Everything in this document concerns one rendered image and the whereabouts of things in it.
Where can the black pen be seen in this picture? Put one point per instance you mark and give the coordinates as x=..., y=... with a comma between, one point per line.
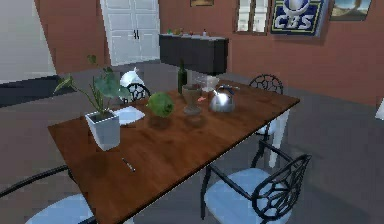
x=128, y=165

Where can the brown wooden dining table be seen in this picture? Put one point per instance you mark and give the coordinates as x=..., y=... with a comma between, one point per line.
x=173, y=146

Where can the green house plant white pot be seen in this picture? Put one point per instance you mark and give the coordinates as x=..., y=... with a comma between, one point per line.
x=103, y=128

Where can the white double door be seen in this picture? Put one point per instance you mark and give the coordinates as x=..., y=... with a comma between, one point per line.
x=131, y=31

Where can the dark green wine bottle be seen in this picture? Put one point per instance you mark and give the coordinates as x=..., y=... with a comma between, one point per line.
x=182, y=78

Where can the black sideboard cabinet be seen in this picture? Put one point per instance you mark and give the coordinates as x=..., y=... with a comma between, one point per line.
x=193, y=53

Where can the green round lettuce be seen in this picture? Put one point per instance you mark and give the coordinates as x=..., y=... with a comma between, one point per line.
x=161, y=104

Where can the brown framed window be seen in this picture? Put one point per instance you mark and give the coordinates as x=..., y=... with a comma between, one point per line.
x=252, y=16

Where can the white object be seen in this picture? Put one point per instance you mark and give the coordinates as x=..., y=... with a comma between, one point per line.
x=380, y=108

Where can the black metal chair blue seat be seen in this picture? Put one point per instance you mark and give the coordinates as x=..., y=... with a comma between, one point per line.
x=137, y=91
x=253, y=196
x=50, y=206
x=268, y=85

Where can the blue framed poster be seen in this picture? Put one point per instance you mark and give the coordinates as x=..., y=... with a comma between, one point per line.
x=296, y=16

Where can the framed landscape picture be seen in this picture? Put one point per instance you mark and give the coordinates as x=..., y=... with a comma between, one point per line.
x=350, y=9

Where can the white plate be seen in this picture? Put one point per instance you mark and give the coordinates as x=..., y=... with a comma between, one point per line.
x=128, y=115

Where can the small white bottle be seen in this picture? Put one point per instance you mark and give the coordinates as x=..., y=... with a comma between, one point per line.
x=204, y=32

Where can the white bag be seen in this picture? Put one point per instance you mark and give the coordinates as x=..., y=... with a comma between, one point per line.
x=131, y=78

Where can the small brown framed picture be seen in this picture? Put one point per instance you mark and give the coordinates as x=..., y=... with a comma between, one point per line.
x=202, y=2

